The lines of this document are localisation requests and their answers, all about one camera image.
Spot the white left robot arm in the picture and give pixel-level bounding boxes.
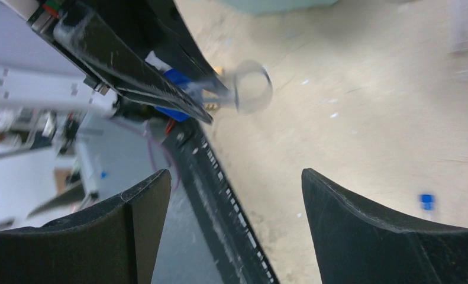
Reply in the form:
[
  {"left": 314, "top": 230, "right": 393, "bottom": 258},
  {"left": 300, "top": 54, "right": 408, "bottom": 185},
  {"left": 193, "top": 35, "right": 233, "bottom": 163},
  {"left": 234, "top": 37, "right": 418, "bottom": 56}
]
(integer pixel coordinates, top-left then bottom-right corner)
[{"left": 0, "top": 1, "right": 222, "bottom": 123}]

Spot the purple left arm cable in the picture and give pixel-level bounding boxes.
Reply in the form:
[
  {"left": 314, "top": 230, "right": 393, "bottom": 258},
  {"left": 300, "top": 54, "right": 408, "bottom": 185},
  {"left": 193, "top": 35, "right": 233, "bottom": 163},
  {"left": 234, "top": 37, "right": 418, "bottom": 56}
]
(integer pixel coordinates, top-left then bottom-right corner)
[{"left": 108, "top": 115, "right": 182, "bottom": 193}]

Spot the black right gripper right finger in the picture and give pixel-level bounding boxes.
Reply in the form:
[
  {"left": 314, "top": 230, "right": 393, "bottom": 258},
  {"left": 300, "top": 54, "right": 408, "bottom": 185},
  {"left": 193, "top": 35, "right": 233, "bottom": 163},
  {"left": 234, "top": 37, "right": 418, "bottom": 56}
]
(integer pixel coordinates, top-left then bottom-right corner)
[{"left": 301, "top": 168, "right": 468, "bottom": 283}]

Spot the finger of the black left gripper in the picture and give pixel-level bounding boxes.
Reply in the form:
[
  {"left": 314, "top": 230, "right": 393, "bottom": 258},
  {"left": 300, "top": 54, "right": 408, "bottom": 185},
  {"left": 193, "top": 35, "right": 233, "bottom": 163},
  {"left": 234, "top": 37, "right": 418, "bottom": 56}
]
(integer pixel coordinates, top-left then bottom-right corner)
[{"left": 28, "top": 1, "right": 214, "bottom": 124}]

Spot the teal plastic bin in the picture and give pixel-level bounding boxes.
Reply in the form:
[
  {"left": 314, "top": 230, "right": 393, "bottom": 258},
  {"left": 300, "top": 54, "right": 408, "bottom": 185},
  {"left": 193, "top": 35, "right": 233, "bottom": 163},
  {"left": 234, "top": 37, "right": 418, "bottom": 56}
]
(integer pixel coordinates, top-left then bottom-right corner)
[{"left": 222, "top": 0, "right": 337, "bottom": 15}]

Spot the blue base small flask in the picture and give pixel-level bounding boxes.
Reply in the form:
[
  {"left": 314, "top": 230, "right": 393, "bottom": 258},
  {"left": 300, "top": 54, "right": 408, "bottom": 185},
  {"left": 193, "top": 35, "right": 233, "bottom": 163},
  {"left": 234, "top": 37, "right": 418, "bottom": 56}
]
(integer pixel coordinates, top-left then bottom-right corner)
[{"left": 163, "top": 60, "right": 273, "bottom": 115}]

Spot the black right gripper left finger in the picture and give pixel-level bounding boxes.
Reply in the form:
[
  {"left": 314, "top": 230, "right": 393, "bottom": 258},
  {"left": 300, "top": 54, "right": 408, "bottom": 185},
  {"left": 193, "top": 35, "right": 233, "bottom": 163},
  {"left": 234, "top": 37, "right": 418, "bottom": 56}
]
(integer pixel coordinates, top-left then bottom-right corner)
[{"left": 0, "top": 169, "right": 171, "bottom": 283}]

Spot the blue cap test tube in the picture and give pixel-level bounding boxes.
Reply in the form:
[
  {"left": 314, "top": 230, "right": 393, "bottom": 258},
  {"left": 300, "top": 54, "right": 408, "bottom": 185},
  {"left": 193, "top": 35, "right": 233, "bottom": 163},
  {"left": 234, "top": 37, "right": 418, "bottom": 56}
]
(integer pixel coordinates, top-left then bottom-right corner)
[{"left": 419, "top": 193, "right": 435, "bottom": 212}]

